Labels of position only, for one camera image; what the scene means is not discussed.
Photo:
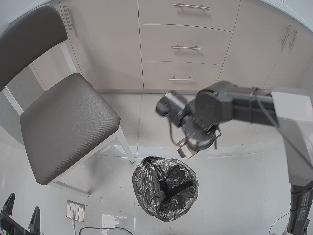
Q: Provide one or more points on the grey padded white-framed chair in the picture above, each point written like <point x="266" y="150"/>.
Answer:
<point x="61" y="121"/>

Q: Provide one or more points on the black plastic bag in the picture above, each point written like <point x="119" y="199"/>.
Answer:
<point x="146" y="180"/>

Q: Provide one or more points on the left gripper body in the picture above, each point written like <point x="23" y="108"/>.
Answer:
<point x="12" y="226"/>

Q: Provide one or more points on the beige cabinet with drawers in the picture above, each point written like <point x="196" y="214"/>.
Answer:
<point x="183" y="28"/>

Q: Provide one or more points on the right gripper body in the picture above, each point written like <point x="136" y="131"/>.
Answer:
<point x="198" y="143"/>

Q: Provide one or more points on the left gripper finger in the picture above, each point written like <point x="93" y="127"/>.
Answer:
<point x="35" y="220"/>
<point x="9" y="204"/>

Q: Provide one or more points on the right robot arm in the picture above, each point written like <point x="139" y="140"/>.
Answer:
<point x="244" y="104"/>

